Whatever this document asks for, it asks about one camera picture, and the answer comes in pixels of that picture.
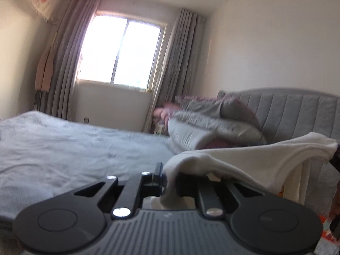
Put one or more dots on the grey maroon pillow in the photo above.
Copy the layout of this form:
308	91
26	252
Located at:
212	105

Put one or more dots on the bed with grey sheet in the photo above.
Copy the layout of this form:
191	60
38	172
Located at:
66	148

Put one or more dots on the orange book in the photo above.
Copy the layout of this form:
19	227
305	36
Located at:
326	228

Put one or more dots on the grey curtain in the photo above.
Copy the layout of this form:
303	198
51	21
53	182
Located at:
69	58
178	58

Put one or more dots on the grey padded headboard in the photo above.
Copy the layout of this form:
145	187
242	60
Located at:
292	111

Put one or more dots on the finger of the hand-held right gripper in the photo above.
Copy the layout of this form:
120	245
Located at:
336	159

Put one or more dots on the pile of pink clothes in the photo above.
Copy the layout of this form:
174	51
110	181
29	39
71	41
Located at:
163	113

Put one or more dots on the hanging pink clothes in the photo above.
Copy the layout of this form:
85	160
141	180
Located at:
45	71

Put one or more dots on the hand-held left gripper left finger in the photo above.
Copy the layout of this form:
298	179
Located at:
158	175

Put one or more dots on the white sweatshirt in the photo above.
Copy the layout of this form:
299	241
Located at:
239	159

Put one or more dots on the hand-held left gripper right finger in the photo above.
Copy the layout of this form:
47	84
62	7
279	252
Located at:
209	199

